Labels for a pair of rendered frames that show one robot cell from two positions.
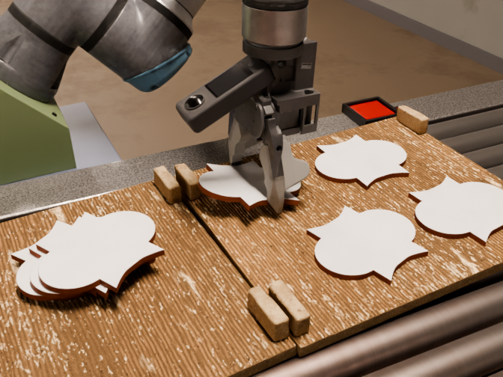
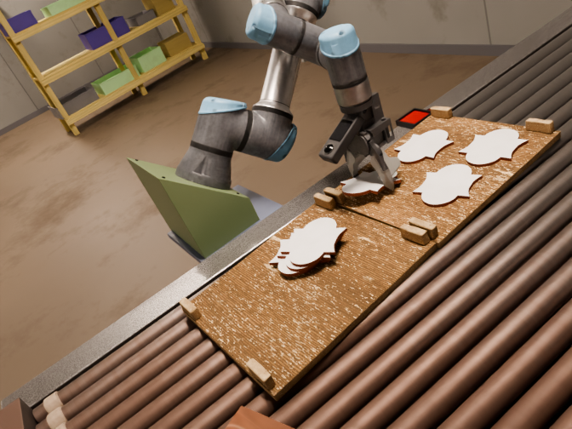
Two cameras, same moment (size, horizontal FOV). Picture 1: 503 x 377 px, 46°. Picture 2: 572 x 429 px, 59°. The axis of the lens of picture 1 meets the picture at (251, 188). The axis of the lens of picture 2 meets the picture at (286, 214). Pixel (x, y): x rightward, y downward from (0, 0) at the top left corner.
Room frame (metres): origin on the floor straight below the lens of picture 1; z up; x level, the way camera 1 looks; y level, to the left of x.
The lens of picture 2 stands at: (-0.34, 0.14, 1.57)
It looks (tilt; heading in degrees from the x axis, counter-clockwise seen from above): 31 degrees down; 4
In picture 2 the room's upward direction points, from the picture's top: 24 degrees counter-clockwise
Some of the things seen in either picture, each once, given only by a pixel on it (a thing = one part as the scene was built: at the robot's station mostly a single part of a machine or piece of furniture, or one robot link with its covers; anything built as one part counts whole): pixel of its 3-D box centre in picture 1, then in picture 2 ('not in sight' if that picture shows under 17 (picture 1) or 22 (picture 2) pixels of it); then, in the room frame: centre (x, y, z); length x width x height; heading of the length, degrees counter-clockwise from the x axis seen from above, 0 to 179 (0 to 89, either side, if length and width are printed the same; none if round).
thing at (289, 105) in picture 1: (275, 87); (364, 124); (0.67, -0.03, 1.09); 0.09 x 0.08 x 0.12; 118
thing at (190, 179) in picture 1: (187, 180); (334, 195); (0.67, 0.09, 0.95); 0.06 x 0.02 x 0.03; 28
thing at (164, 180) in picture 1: (167, 184); (324, 201); (0.66, 0.11, 0.95); 0.06 x 0.02 x 0.03; 29
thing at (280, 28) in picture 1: (272, 22); (351, 91); (0.67, -0.02, 1.17); 0.08 x 0.08 x 0.05
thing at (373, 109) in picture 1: (371, 113); (414, 118); (0.93, -0.21, 0.92); 0.06 x 0.06 x 0.01; 24
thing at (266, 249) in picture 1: (362, 205); (435, 168); (0.64, -0.15, 0.93); 0.41 x 0.35 x 0.02; 118
